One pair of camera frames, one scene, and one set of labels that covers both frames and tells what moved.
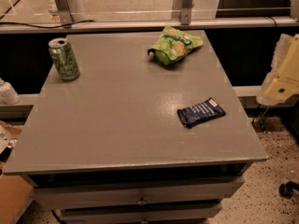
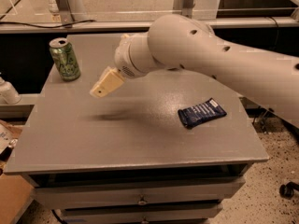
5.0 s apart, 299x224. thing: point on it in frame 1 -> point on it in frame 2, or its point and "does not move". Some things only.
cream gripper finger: x=286 y=85 -> x=111 y=78
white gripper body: x=285 y=75 -> x=123 y=61
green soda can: x=64 y=59 does not move
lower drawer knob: x=144 y=220 does not move
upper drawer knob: x=142 y=201 does not move
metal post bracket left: x=62 y=3 does not move
